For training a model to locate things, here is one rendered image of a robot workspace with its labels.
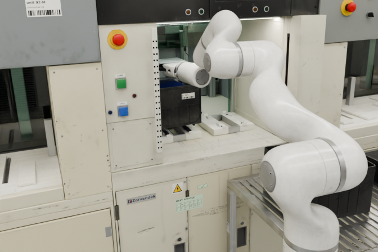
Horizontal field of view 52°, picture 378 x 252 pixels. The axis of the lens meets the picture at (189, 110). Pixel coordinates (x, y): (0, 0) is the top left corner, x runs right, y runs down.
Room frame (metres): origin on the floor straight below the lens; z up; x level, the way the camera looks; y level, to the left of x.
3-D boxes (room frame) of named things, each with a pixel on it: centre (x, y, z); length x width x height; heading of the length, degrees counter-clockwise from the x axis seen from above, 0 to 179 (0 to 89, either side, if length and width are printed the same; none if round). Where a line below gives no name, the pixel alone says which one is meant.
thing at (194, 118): (1.69, 0.08, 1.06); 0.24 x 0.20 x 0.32; 112
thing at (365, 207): (1.26, -0.45, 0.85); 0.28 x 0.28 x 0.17; 16
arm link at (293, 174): (0.75, -0.24, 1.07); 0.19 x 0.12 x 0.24; 109
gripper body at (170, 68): (1.62, 0.04, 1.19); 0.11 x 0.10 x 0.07; 28
